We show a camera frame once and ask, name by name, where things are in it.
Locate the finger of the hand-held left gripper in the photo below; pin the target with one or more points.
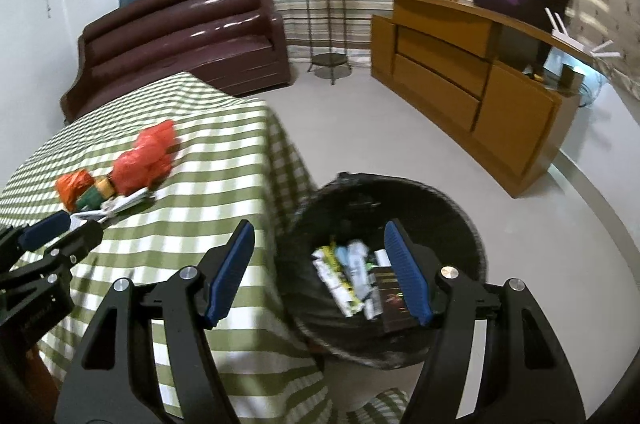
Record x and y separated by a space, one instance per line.
45 226
82 236

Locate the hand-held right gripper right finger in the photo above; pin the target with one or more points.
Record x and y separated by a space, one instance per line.
407 276

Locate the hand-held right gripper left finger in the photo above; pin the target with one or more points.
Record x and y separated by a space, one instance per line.
230 276

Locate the black cardboard box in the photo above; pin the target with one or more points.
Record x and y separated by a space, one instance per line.
392 301

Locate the white teal packet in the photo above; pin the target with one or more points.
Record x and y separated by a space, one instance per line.
359 266

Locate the light blue stick packet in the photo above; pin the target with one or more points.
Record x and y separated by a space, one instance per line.
342 259

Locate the white green tube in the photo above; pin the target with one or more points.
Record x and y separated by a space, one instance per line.
337 289

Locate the bin with black liner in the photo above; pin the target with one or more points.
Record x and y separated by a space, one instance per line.
325 214

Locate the small green yellow bottle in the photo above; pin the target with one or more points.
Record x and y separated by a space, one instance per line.
95 196

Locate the orange plastic bag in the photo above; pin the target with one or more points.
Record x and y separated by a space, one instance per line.
72 186

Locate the crumpled silver white wrapper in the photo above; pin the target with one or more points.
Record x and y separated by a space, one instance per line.
125 203

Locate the red plastic bag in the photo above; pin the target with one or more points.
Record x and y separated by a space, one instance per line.
145 154

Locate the green white checked tablecloth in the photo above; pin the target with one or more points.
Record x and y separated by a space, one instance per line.
210 154

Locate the wooden cabinet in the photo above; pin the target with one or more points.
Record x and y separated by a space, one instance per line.
520 124

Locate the black metal plant stand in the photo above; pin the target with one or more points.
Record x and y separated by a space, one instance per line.
329 62

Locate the dark red leather sofa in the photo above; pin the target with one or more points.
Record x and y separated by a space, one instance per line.
175 24

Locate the white router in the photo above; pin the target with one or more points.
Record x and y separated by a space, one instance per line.
567 40

